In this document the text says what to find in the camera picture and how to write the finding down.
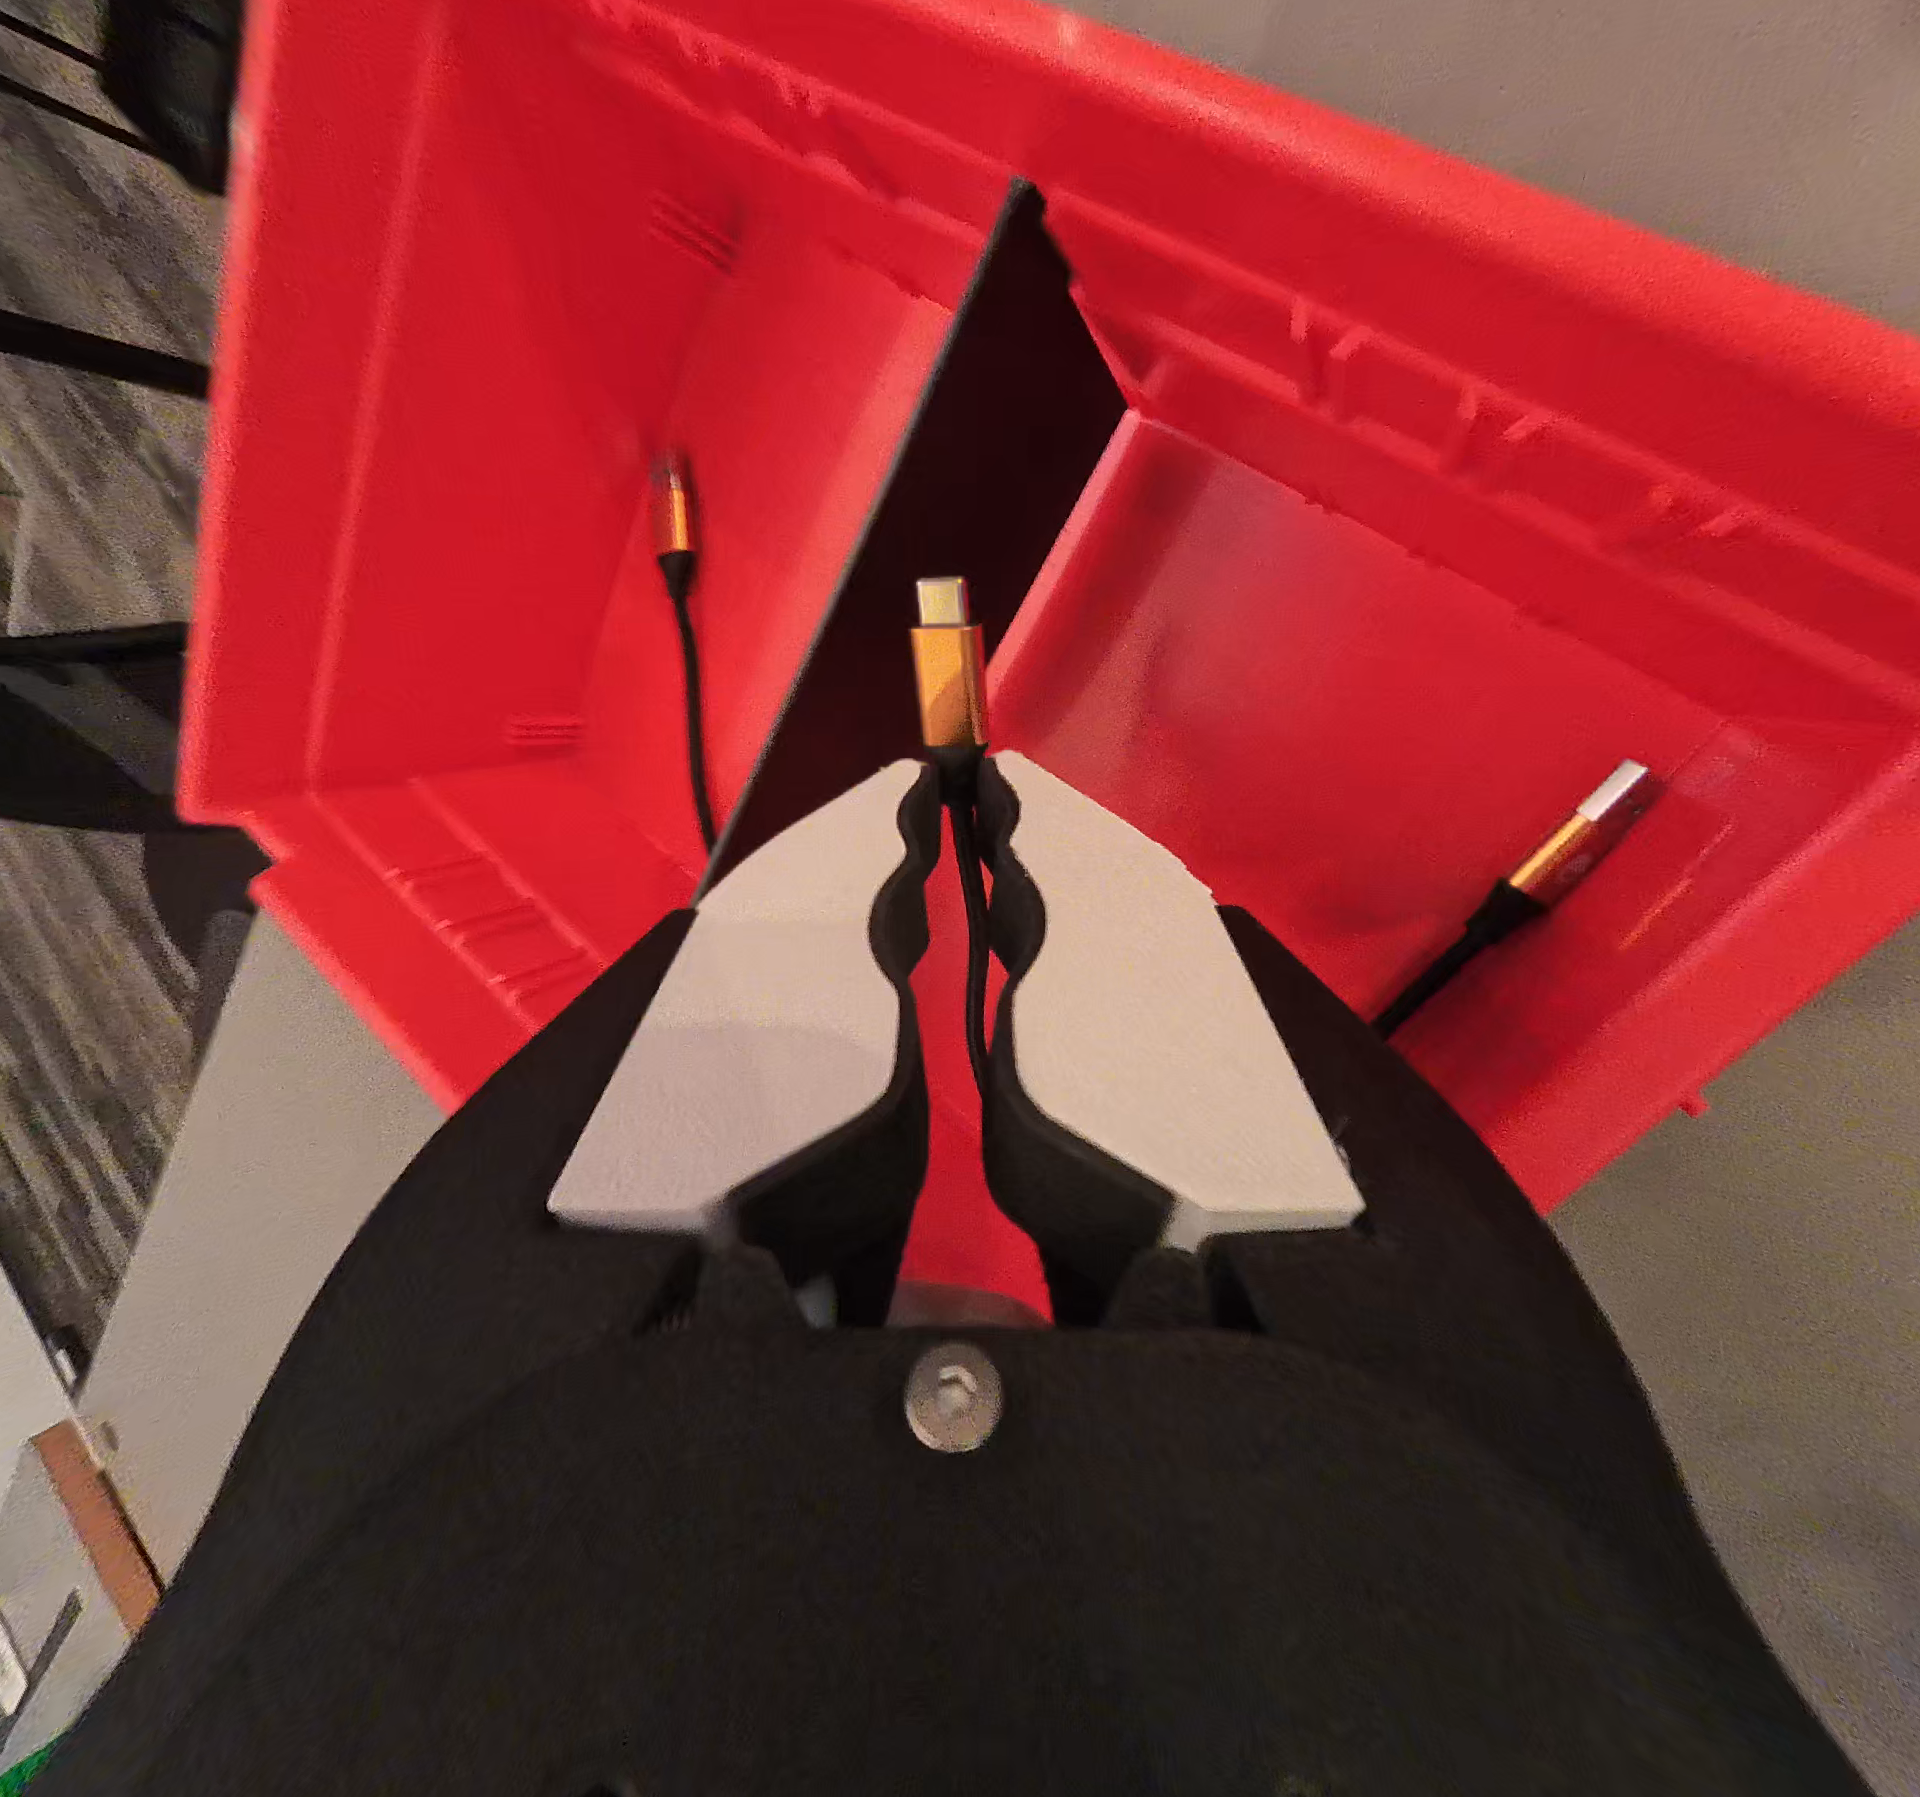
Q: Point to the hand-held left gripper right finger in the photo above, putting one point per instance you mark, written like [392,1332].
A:
[1170,1061]

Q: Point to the red plastic bin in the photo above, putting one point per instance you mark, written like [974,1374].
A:
[1351,325]

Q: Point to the black bin divider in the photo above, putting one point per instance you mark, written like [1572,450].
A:
[976,476]

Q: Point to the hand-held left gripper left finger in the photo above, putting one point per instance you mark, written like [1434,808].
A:
[733,1061]

